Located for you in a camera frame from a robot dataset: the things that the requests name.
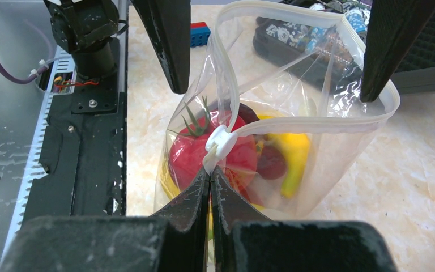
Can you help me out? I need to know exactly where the dark red fruit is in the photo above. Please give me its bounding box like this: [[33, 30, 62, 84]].
[[257, 146, 287, 180]]

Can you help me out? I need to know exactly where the clear zip top bag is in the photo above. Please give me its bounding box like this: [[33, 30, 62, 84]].
[[154, 1, 400, 220]]

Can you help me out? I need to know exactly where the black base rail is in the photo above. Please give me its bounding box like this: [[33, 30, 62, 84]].
[[21, 39, 127, 222]]

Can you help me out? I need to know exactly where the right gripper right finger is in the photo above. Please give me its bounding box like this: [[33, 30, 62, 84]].
[[210, 168, 397, 271]]

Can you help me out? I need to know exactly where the yellow banana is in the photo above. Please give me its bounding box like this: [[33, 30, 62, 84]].
[[258, 133, 310, 199]]

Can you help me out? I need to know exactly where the blue red toy brick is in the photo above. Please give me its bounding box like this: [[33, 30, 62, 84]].
[[190, 22, 211, 48]]

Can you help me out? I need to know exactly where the black open case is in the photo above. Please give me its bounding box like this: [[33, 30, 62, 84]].
[[252, 0, 435, 95]]

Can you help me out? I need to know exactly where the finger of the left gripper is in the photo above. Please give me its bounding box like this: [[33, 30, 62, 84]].
[[360, 0, 435, 103], [131, 0, 191, 94]]

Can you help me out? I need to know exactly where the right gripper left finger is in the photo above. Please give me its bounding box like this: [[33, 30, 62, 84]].
[[0, 169, 210, 271]]

